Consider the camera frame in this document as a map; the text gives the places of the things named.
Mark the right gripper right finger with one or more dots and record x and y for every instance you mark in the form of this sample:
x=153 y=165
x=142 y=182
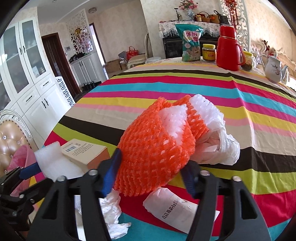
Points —
x=241 y=216

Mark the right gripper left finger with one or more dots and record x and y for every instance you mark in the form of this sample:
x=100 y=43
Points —
x=55 y=219

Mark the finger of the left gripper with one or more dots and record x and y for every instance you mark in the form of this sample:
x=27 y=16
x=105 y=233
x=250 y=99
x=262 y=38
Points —
x=29 y=171
x=36 y=192

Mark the white L-shaped foam piece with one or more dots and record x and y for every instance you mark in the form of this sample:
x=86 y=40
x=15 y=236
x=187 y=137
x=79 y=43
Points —
x=53 y=163

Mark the white tissue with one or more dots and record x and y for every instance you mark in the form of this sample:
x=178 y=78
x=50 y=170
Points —
x=111 y=212

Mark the beige cardboard box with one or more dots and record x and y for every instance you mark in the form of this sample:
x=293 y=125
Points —
x=84 y=154

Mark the white paper pouch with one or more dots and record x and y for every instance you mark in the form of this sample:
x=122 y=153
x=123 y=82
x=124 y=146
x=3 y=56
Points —
x=171 y=209

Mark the orange foam net large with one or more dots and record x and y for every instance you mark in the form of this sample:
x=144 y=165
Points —
x=155 y=147

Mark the orange foam net small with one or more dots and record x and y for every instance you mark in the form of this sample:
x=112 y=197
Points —
x=204 y=117

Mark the pink lined trash bin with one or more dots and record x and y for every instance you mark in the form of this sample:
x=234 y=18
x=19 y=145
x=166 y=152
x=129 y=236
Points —
x=23 y=157

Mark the ornate leather dining chair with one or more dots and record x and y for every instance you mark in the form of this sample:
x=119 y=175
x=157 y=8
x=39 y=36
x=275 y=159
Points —
x=14 y=133

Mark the white plastic bag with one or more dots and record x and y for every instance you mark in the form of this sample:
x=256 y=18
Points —
x=219 y=148

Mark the white glass door cabinet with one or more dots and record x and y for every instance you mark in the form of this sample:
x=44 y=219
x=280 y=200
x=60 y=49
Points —
x=32 y=87

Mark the blue white patterned panel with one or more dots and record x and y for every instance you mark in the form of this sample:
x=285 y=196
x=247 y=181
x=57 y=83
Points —
x=65 y=91

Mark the white shoe cabinet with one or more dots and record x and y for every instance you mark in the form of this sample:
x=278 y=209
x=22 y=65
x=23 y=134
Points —
x=88 y=68

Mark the cardboard box on floor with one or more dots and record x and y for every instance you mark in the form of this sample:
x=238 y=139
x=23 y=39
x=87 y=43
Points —
x=113 y=66

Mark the white porcelain teapot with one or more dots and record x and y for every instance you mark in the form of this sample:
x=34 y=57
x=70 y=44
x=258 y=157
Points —
x=273 y=69

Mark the cream side chair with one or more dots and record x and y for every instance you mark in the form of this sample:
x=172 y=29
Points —
x=140 y=58

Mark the glass jar dark contents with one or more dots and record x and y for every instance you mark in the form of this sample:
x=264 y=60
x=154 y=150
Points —
x=249 y=61

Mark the red handbag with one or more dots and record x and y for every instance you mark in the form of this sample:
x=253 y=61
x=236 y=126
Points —
x=131 y=52

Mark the white round stool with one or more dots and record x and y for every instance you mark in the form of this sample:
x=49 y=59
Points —
x=152 y=60

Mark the yellow lid jar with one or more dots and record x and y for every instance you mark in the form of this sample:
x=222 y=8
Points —
x=209 y=52

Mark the red thermos jug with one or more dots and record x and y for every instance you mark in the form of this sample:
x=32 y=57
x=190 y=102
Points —
x=229 y=52

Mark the white carved sofa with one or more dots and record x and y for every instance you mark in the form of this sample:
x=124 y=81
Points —
x=258 y=47

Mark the black piano with lace cover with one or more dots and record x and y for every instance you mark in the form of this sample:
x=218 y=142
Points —
x=173 y=43

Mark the teal snack bag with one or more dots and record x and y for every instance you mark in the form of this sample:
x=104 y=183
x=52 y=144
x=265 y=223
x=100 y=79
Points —
x=190 y=35

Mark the black handbag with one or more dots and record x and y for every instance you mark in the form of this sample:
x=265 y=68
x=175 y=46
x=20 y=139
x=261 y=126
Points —
x=223 y=19

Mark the red Chinese knot ornament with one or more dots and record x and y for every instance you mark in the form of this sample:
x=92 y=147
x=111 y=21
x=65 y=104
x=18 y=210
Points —
x=232 y=6

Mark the pink flower vase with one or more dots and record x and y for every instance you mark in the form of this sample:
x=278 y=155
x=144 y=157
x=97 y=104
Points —
x=188 y=6

